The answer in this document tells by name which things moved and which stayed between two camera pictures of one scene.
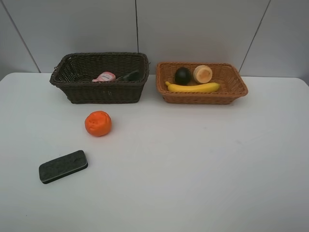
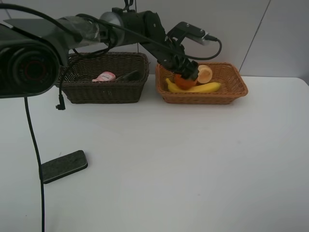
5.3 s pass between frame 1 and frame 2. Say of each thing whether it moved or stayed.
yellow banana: stayed
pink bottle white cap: stayed
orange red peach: stayed
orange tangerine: moved
